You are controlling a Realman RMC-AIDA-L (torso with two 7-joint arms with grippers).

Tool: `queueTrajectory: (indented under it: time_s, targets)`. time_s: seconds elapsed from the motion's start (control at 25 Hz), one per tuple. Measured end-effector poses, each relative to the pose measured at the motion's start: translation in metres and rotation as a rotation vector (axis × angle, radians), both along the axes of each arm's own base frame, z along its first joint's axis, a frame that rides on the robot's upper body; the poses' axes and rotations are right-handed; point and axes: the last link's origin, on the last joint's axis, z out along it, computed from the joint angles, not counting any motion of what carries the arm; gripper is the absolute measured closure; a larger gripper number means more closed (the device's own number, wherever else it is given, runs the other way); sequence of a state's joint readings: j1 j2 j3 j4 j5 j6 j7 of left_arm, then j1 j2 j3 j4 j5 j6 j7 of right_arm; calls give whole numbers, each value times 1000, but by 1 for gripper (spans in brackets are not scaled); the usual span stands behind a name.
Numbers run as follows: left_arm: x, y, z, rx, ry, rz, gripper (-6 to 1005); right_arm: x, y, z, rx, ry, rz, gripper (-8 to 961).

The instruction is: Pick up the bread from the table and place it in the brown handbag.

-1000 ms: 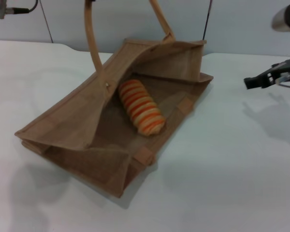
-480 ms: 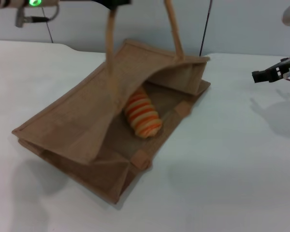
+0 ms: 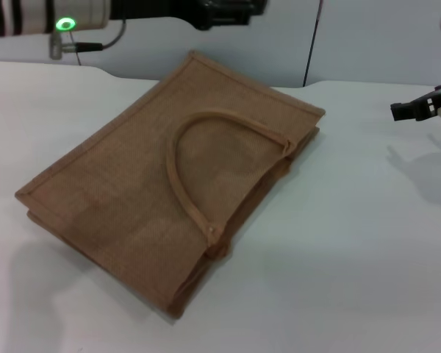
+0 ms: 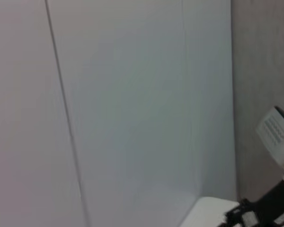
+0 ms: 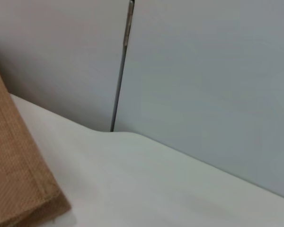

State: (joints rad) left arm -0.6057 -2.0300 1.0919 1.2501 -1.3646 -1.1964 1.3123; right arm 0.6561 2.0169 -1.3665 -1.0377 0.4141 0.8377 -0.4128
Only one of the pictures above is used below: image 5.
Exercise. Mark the brown jute handbag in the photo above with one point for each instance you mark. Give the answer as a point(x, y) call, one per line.
point(14, 165)

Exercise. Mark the dark wall panel joint strip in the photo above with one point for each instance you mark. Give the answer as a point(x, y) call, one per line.
point(123, 71)

